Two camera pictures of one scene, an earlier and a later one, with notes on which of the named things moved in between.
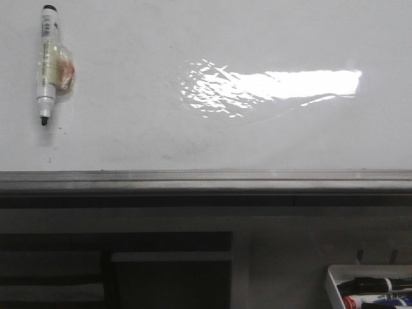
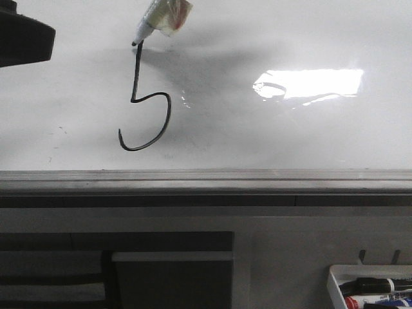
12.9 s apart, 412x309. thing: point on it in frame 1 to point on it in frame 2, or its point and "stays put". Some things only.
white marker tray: x=335 y=274 stays put
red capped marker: x=355 y=301 stays put
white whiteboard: x=211 y=96 stays put
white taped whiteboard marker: x=55 y=71 to x=166 y=16
